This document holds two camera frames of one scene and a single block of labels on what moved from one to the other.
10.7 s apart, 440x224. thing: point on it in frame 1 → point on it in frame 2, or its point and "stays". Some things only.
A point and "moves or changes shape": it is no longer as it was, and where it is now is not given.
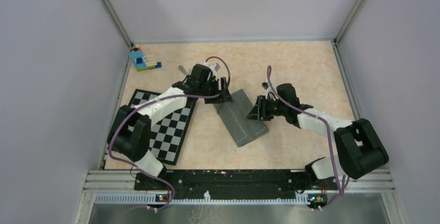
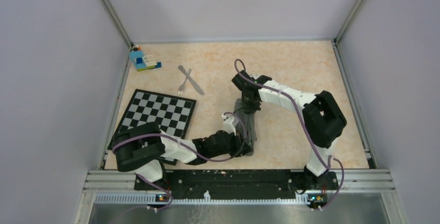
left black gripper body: (211, 87) → (234, 148)
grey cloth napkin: (234, 114) moves or changes shape
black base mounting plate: (235, 182) stays
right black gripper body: (272, 108) → (248, 106)
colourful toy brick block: (143, 63) stays
